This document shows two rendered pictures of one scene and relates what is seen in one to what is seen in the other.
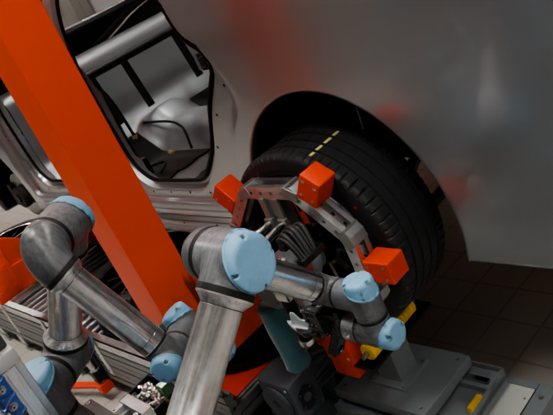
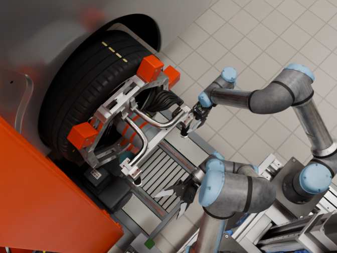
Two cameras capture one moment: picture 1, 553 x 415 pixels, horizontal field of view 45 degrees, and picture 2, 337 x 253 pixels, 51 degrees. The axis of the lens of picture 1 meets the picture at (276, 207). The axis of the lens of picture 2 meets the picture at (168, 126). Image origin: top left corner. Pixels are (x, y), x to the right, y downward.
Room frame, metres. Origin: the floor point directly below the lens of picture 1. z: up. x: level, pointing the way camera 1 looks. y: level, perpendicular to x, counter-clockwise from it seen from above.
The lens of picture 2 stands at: (1.82, 0.66, 2.47)
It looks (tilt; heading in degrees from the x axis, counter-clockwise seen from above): 69 degrees down; 254
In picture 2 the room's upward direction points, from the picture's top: 5 degrees clockwise
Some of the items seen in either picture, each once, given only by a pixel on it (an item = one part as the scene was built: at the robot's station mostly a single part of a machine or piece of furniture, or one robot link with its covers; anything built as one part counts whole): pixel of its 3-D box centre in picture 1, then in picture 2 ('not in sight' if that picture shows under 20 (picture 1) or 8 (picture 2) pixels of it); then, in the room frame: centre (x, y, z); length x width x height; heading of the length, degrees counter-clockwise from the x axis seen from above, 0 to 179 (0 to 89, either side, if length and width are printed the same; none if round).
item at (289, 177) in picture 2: not in sight; (301, 185); (1.11, 0.46, 0.87); 0.15 x 0.15 x 0.10
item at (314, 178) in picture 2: not in sight; (313, 179); (1.10, 0.46, 0.98); 0.13 x 0.12 x 0.14; 34
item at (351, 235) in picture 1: (304, 257); (126, 120); (1.84, -0.01, 0.85); 0.54 x 0.07 x 0.54; 36
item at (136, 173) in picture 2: not in sight; (131, 169); (1.86, 0.25, 0.93); 0.09 x 0.05 x 0.05; 126
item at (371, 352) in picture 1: (388, 328); not in sight; (1.80, -0.16, 0.51); 0.29 x 0.06 x 0.06; 126
